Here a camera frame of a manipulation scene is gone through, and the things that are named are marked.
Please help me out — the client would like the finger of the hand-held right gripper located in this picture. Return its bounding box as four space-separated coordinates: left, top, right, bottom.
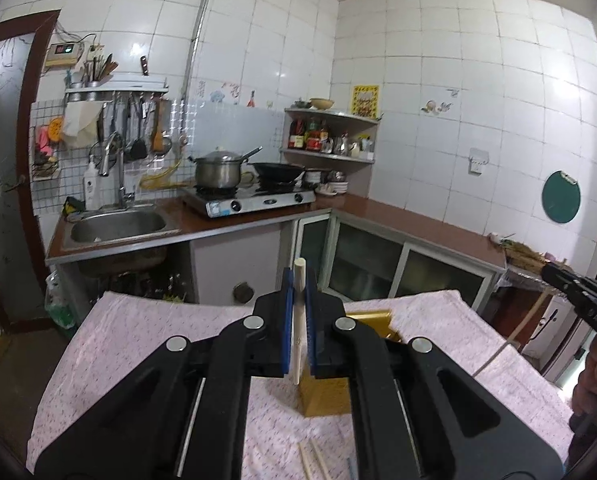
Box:
541 261 597 331

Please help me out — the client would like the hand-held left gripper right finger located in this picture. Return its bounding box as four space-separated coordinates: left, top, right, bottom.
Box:
305 280 564 480

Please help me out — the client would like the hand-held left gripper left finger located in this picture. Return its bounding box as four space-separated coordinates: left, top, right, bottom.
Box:
33 267 295 480

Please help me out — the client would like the gold perforated utensil holder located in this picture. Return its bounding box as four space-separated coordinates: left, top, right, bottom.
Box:
298 308 401 417

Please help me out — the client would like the cup of cooking utensils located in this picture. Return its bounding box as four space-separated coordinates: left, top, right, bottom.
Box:
81 52 119 88

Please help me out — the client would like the person's right hand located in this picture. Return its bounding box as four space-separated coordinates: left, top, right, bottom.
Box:
573 335 597 421

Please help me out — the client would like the wooden side table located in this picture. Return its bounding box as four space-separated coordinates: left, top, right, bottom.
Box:
495 265 554 343

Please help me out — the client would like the bundle of vegetables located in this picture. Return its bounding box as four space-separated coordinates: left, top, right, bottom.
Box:
488 232 561 273

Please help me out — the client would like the green round cutting board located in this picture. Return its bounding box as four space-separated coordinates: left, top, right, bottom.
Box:
541 170 581 223

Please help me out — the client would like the steel gas stove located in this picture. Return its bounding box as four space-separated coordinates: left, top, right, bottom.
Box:
181 185 318 219

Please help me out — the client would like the brown kitchen counter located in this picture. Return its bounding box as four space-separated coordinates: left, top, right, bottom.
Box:
46 192 506 266

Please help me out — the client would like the stack of white dishes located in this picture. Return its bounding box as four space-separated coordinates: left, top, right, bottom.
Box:
303 169 349 196

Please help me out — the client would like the black wok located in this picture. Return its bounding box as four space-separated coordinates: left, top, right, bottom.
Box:
248 161 309 185

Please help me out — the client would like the pink floral tablecloth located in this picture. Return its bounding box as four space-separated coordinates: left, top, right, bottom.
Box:
26 290 576 480

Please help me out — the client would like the steel pot with lid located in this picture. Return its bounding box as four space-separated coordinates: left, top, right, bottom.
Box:
188 146 264 191

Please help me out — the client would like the row of sauce bottles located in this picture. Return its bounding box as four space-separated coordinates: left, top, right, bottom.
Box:
288 117 331 153

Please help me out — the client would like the steel kitchen sink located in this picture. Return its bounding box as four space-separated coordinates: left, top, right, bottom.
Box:
61 207 182 277

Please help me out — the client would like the steel faucet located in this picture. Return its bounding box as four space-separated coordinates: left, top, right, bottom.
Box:
98 132 136 208

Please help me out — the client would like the wooden spatula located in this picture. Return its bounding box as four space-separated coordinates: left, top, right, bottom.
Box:
151 100 167 153

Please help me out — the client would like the black spatula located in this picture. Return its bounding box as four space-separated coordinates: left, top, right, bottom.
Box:
128 105 149 161

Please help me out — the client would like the white soap bottle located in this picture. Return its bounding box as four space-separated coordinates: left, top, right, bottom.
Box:
82 156 102 211

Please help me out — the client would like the white cloth bag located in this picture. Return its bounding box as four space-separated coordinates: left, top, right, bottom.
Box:
61 102 102 148

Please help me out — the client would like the brown door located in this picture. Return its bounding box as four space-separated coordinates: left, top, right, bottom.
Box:
0 10 62 321

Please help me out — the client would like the grey corner wall shelf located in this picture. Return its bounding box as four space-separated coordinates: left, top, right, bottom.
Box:
280 106 381 163

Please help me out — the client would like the yellow wall poster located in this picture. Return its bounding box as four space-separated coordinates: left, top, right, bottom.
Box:
351 85 380 121

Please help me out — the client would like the white wire grid panel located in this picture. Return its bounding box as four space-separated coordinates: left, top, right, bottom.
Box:
30 97 189 196

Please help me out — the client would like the grey wall pipe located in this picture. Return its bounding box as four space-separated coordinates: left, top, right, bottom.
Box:
181 0 225 161

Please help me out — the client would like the wall controller box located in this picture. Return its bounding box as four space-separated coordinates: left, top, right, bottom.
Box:
45 42 86 68

